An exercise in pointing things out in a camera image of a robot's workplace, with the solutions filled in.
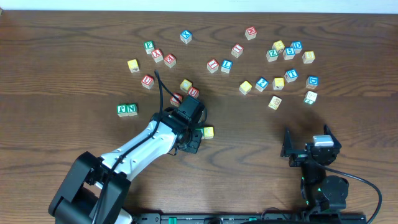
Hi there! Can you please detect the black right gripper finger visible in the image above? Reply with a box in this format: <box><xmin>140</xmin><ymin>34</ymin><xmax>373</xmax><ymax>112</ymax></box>
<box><xmin>280</xmin><ymin>128</ymin><xmax>292</xmax><ymax>157</ymax></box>
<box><xmin>323</xmin><ymin>124</ymin><xmax>339</xmax><ymax>144</ymax></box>

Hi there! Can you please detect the green B block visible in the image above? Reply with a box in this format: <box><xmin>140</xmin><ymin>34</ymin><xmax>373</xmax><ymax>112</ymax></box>
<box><xmin>196</xmin><ymin>128</ymin><xmax>205</xmax><ymax>139</ymax></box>

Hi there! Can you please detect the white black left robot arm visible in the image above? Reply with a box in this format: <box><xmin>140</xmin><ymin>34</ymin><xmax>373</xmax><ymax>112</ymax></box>
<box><xmin>48</xmin><ymin>96</ymin><xmax>206</xmax><ymax>223</ymax></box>

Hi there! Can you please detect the green 7 block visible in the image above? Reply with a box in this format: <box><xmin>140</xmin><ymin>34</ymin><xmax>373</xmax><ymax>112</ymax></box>
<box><xmin>303</xmin><ymin>91</ymin><xmax>318</xmax><ymax>105</ymax></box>

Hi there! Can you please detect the red A block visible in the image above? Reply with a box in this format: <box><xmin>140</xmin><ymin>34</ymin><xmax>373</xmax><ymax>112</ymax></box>
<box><xmin>170</xmin><ymin>93</ymin><xmax>183</xmax><ymax>107</ymax></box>

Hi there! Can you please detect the yellow snail picture block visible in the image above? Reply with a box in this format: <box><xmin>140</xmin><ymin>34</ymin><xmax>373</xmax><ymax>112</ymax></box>
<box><xmin>268</xmin><ymin>96</ymin><xmax>282</xmax><ymax>110</ymax></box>

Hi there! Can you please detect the red U block centre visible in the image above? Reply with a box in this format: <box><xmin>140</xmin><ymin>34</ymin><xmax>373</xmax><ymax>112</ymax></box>
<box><xmin>187</xmin><ymin>87</ymin><xmax>199</xmax><ymax>98</ymax></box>

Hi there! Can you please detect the red u block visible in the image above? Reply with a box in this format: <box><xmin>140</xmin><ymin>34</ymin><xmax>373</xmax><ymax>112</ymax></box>
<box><xmin>187</xmin><ymin>87</ymin><xmax>199</xmax><ymax>98</ymax></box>
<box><xmin>141</xmin><ymin>75</ymin><xmax>155</xmax><ymax>90</ymax></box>

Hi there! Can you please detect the blue D block right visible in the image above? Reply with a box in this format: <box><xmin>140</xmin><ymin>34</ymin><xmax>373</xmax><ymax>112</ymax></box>
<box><xmin>306</xmin><ymin>76</ymin><xmax>319</xmax><ymax>89</ymax></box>

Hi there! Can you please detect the blue d block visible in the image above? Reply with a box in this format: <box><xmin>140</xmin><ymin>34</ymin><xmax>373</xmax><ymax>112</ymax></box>
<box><xmin>290</xmin><ymin>41</ymin><xmax>303</xmax><ymax>54</ymax></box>
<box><xmin>306</xmin><ymin>76</ymin><xmax>319</xmax><ymax>89</ymax></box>

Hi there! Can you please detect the yellow block near centre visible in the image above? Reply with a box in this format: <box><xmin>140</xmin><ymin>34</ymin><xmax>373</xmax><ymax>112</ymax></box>
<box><xmin>180</xmin><ymin>79</ymin><xmax>192</xmax><ymax>93</ymax></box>

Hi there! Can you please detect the yellow hammer picture block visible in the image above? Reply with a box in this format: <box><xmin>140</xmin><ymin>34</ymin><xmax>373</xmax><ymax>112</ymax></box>
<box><xmin>272</xmin><ymin>77</ymin><xmax>285</xmax><ymax>90</ymax></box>

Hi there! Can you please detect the blue 2 block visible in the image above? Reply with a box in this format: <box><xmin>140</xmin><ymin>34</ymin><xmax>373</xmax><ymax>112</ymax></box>
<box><xmin>256</xmin><ymin>77</ymin><xmax>269</xmax><ymax>92</ymax></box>

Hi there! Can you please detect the blue T block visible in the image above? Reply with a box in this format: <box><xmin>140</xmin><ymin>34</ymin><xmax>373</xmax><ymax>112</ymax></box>
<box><xmin>284</xmin><ymin>69</ymin><xmax>299</xmax><ymax>83</ymax></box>

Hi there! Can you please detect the green N block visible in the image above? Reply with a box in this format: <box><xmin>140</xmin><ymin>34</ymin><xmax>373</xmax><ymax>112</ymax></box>
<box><xmin>126</xmin><ymin>103</ymin><xmax>137</xmax><ymax>116</ymax></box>

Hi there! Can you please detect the yellow S block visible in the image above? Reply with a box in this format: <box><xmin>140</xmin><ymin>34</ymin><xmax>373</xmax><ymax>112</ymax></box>
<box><xmin>239</xmin><ymin>80</ymin><xmax>252</xmax><ymax>95</ymax></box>

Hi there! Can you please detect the red U block left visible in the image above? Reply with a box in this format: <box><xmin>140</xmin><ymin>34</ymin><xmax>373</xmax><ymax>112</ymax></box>
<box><xmin>141</xmin><ymin>75</ymin><xmax>155</xmax><ymax>90</ymax></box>

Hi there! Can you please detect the green J block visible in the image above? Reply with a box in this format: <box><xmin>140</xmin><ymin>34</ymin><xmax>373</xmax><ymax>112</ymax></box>
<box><xmin>116</xmin><ymin>104</ymin><xmax>128</xmax><ymax>117</ymax></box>

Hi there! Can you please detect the yellow 8 block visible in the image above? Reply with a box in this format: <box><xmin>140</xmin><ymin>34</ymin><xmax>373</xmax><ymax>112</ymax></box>
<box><xmin>302</xmin><ymin>51</ymin><xmax>315</xmax><ymax>64</ymax></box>

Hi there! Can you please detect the red I block left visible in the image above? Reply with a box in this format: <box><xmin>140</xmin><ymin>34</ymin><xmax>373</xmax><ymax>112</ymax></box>
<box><xmin>206</xmin><ymin>58</ymin><xmax>219</xmax><ymax>73</ymax></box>

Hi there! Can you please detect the red i block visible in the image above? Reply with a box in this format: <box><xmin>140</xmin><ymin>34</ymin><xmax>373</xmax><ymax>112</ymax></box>
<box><xmin>231</xmin><ymin>44</ymin><xmax>244</xmax><ymax>58</ymax></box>
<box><xmin>206</xmin><ymin>58</ymin><xmax>219</xmax><ymax>73</ymax></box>

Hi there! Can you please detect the red E block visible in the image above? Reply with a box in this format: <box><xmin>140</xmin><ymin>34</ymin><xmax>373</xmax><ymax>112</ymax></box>
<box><xmin>164</xmin><ymin>54</ymin><xmax>177</xmax><ymax>68</ymax></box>

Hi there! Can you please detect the blue L block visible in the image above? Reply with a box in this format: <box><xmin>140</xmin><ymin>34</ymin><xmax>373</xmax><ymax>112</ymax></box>
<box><xmin>221</xmin><ymin>60</ymin><xmax>233</xmax><ymax>73</ymax></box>

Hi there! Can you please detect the blue 5 block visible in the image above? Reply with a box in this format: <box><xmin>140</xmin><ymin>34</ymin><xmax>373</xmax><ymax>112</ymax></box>
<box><xmin>283</xmin><ymin>47</ymin><xmax>295</xmax><ymax>60</ymax></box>

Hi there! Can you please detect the green Z block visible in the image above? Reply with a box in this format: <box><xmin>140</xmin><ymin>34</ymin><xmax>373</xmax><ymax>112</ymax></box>
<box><xmin>266</xmin><ymin>49</ymin><xmax>279</xmax><ymax>62</ymax></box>

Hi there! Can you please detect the red X block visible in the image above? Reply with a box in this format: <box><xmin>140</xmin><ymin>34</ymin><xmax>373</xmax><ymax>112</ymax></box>
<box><xmin>151</xmin><ymin>49</ymin><xmax>163</xmax><ymax>63</ymax></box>

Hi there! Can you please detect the blue D block upper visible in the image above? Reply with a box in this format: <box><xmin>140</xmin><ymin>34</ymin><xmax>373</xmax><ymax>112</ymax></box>
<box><xmin>290</xmin><ymin>41</ymin><xmax>303</xmax><ymax>54</ymax></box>

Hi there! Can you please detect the yellow block far left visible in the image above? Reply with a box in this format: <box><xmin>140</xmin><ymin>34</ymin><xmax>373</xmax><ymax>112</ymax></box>
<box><xmin>127</xmin><ymin>59</ymin><xmax>139</xmax><ymax>73</ymax></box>

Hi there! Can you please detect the yellow block upper right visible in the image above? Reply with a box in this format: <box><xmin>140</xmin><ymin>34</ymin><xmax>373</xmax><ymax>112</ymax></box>
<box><xmin>272</xmin><ymin>40</ymin><xmax>285</xmax><ymax>54</ymax></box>

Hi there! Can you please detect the red I block upper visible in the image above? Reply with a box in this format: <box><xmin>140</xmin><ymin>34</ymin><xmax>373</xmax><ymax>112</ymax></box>
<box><xmin>231</xmin><ymin>44</ymin><xmax>244</xmax><ymax>58</ymax></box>

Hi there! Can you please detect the green F block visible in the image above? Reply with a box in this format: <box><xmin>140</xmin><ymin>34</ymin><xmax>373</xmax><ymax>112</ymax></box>
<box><xmin>144</xmin><ymin>40</ymin><xmax>155</xmax><ymax>54</ymax></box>

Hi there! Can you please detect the blue X block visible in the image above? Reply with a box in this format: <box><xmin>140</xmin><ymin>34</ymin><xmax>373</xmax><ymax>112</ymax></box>
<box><xmin>180</xmin><ymin>30</ymin><xmax>192</xmax><ymax>44</ymax></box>

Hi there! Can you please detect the red block top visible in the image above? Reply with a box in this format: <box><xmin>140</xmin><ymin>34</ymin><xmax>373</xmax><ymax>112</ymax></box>
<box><xmin>245</xmin><ymin>26</ymin><xmax>257</xmax><ymax>40</ymax></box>

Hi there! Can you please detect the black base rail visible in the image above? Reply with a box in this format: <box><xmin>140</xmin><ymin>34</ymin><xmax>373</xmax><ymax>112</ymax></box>
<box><xmin>132</xmin><ymin>210</ymin><xmax>367</xmax><ymax>224</ymax></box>

